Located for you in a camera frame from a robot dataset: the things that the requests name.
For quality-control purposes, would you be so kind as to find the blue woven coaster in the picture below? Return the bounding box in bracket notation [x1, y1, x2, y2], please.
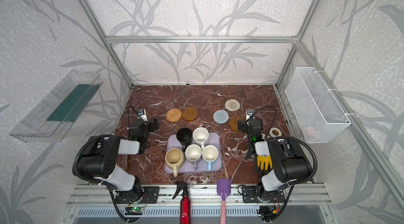
[213, 110, 229, 124]

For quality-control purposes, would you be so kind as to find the woven rattan coaster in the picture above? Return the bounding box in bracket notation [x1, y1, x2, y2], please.
[166, 108, 182, 123]

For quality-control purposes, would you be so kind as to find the black cup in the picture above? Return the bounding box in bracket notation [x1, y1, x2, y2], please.
[176, 128, 193, 152]

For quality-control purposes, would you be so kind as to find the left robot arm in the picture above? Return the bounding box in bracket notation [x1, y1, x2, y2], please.
[72, 109, 159, 205]

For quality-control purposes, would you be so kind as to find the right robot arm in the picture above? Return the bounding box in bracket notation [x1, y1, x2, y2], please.
[237, 106, 318, 204]

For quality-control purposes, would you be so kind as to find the right brown wooden coaster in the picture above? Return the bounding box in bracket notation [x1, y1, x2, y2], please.
[229, 117, 242, 132]

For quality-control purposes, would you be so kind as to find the brown wooden coaster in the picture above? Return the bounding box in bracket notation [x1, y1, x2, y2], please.
[182, 107, 198, 121]
[229, 117, 242, 132]

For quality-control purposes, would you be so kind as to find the left brown wooden coaster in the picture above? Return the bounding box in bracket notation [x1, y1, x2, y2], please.
[182, 107, 198, 121]

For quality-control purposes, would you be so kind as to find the white tape roll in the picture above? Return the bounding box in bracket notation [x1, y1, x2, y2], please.
[269, 127, 282, 137]

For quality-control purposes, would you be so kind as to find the yellow black work glove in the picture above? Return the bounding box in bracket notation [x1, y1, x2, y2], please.
[254, 156, 272, 175]

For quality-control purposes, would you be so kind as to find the beige ceramic mug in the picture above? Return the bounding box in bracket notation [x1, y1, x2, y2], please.
[165, 148, 185, 177]

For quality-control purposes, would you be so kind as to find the white blue mug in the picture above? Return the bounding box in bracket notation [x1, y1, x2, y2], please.
[202, 145, 219, 171]

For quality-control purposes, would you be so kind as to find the lilac plastic tray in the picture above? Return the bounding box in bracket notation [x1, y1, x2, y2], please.
[163, 132, 223, 175]

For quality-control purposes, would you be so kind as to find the white speckled mug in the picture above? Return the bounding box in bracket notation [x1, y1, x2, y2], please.
[193, 127, 209, 149]

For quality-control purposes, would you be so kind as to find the pink item in basket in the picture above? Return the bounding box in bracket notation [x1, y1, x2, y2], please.
[303, 126, 317, 138]

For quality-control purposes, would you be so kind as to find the green-lit circuit board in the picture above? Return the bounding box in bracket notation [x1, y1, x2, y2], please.
[125, 205, 146, 216]

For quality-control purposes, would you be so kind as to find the red spray bottle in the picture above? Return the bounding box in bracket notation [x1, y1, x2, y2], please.
[172, 181, 191, 224]

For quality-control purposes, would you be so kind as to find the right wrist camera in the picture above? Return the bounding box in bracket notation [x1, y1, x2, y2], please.
[246, 108, 254, 120]

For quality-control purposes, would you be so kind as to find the white grey-handled mug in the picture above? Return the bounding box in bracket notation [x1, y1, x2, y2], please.
[185, 144, 202, 171]

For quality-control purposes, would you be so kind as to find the purple pink-handled scoop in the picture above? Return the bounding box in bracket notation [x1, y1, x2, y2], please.
[217, 179, 231, 224]

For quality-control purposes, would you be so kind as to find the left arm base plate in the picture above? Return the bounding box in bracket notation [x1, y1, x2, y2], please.
[115, 186, 159, 205]

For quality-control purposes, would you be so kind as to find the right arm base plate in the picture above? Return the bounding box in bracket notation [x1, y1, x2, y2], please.
[238, 185, 285, 204]

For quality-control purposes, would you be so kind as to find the white wire basket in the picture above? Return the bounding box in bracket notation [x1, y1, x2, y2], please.
[285, 67, 351, 144]

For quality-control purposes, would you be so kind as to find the clear wall shelf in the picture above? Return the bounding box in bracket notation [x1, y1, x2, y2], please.
[9, 70, 103, 143]

